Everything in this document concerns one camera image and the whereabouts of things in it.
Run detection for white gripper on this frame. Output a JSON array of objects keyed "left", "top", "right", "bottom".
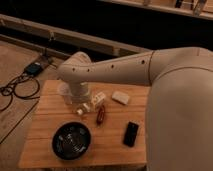
[{"left": 69, "top": 82, "right": 91, "bottom": 103}]

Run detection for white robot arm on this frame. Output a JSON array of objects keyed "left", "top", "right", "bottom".
[{"left": 58, "top": 47, "right": 213, "bottom": 171}]

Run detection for white sponge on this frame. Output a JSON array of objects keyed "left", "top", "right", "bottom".
[{"left": 112, "top": 91, "right": 130, "bottom": 105}]

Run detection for translucent plastic cup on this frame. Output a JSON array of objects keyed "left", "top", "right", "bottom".
[{"left": 57, "top": 83, "right": 72, "bottom": 105}]

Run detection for white plastic bottle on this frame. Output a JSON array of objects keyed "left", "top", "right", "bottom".
[{"left": 76, "top": 92, "right": 106, "bottom": 116}]

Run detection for wooden table board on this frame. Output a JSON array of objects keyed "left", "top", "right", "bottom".
[{"left": 19, "top": 80, "right": 148, "bottom": 169}]

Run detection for black power adapter box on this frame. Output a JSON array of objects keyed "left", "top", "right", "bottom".
[{"left": 24, "top": 62, "right": 43, "bottom": 76}]

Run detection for black bowl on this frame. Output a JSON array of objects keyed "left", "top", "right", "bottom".
[{"left": 52, "top": 122, "right": 91, "bottom": 160}]

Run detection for black rectangular block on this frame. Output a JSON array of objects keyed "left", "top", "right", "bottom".
[{"left": 123, "top": 122, "right": 139, "bottom": 147}]

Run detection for black floor cables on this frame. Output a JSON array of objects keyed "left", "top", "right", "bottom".
[{"left": 0, "top": 63, "right": 68, "bottom": 144}]

